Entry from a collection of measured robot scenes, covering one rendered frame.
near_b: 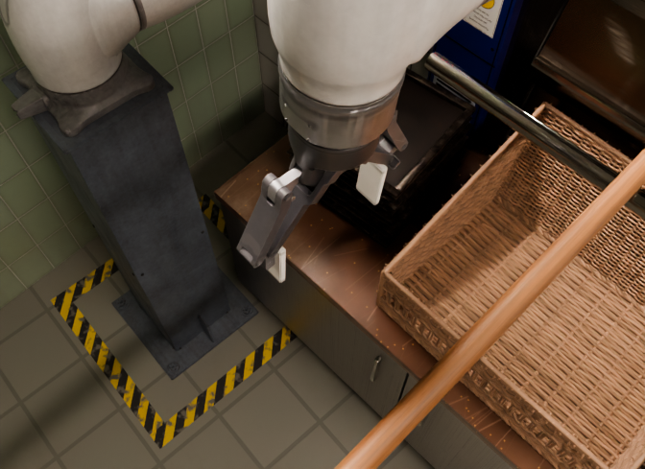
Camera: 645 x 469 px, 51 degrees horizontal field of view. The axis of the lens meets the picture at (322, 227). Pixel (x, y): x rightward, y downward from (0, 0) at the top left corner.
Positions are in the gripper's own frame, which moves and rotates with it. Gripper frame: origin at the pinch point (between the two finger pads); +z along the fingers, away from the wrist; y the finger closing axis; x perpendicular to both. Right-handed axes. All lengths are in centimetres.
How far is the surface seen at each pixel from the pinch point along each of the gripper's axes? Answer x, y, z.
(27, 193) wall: -95, 13, 100
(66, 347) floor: -67, 30, 135
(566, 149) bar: 9.3, -37.3, 11.5
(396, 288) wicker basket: 0, -24, 57
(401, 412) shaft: 18.5, 5.5, 8.1
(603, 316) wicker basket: 31, -57, 68
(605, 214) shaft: 18.9, -30.0, 7.7
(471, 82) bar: -7.1, -36.9, 12.6
